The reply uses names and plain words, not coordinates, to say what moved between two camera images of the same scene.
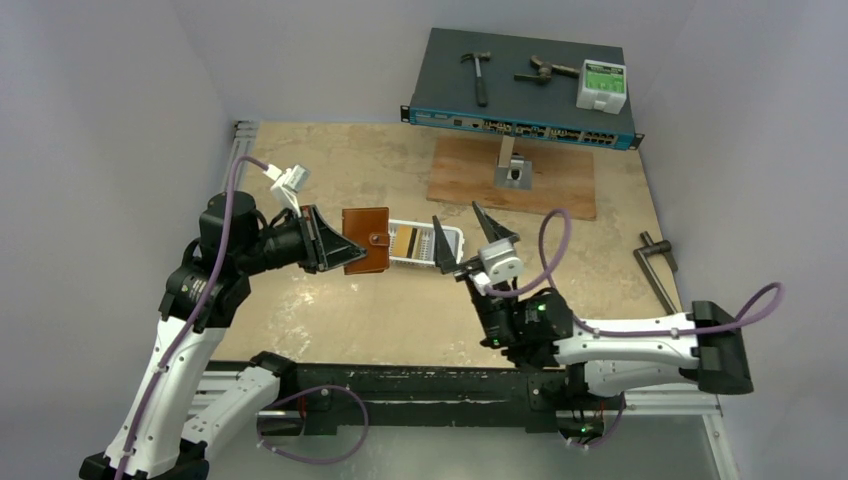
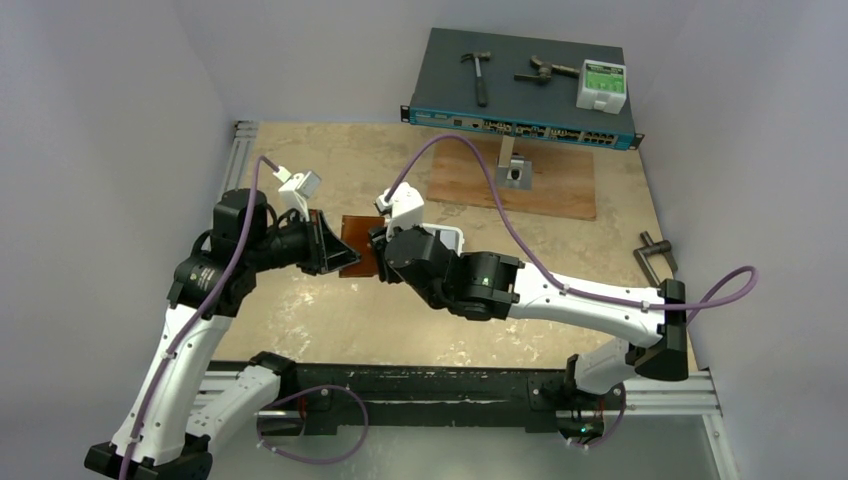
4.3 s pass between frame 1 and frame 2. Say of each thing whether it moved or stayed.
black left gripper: stayed
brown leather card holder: stayed
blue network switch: stayed
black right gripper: moved
